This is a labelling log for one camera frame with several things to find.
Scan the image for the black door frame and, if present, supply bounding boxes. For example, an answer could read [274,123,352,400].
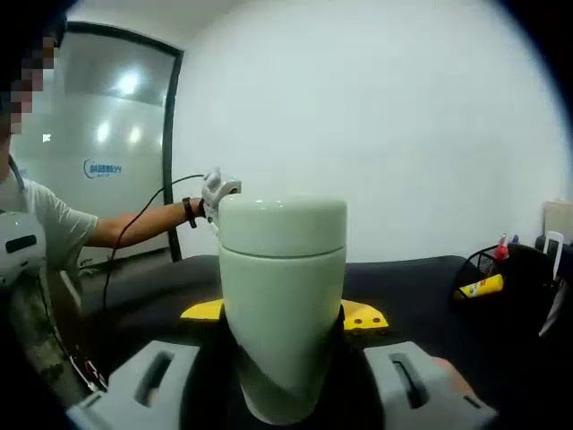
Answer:
[65,21,185,264]

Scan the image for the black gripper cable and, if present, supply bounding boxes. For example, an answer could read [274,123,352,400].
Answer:
[102,173,207,314]

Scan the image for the black wristband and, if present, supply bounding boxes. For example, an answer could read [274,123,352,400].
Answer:
[181,195,200,229]

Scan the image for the white chest device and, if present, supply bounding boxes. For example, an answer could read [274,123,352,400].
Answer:
[0,210,47,288]

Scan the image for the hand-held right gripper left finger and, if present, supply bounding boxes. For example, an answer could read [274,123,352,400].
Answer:
[66,300,252,430]

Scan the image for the yellow tube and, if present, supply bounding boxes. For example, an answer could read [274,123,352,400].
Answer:
[453,275,506,300]

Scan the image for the cardboard box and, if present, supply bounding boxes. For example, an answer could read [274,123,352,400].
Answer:
[541,201,573,246]

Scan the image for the person's right hand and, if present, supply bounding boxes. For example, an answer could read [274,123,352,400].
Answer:
[431,357,472,403]

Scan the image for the light green cup body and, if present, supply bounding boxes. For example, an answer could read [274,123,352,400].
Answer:
[218,245,348,425]

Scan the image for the frosted glass door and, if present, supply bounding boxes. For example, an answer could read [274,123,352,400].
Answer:
[11,33,178,261]

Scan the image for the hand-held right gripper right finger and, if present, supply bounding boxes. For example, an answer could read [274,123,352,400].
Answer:
[312,302,498,430]

